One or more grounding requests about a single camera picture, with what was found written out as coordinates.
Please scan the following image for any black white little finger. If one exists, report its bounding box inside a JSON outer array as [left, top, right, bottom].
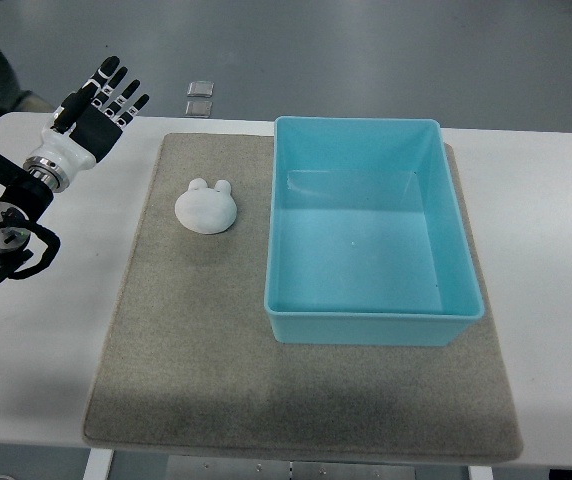
[[117, 94, 149, 126]]

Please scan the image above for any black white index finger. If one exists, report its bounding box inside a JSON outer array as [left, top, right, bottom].
[[81, 56, 119, 100]]

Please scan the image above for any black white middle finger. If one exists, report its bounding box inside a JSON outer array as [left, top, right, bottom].
[[92, 66, 128, 110]]

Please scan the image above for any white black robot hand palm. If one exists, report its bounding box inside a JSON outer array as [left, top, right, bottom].
[[23, 106, 123, 193]]

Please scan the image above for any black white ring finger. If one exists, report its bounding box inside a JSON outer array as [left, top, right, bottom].
[[105, 79, 140, 118]]

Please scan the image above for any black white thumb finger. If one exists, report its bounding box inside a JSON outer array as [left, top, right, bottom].
[[53, 87, 92, 132]]

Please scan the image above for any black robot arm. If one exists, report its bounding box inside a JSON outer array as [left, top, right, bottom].
[[0, 56, 149, 284]]

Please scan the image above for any blue plastic box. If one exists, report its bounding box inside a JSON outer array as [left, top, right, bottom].
[[264, 116, 486, 346]]

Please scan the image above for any clear floor tile lower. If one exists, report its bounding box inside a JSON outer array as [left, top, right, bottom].
[[185, 100, 213, 118]]

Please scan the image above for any clear floor tile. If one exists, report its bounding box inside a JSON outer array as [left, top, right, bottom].
[[187, 80, 214, 98], [185, 100, 213, 118]]

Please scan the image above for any clear floor tile upper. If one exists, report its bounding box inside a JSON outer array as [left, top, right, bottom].
[[187, 80, 214, 98]]

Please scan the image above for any grey felt mat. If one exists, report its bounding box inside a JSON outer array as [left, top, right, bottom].
[[82, 133, 523, 464]]

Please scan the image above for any white table leg left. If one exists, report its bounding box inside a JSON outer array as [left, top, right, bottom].
[[82, 448, 114, 480]]

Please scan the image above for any white table leg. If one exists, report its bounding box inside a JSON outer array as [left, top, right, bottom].
[[82, 448, 114, 480], [468, 465, 494, 480]]

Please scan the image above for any grey metal table crossbar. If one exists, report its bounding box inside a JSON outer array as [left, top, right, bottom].
[[165, 456, 416, 480]]

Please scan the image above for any white table leg right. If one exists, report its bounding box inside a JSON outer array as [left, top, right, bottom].
[[468, 465, 494, 480]]

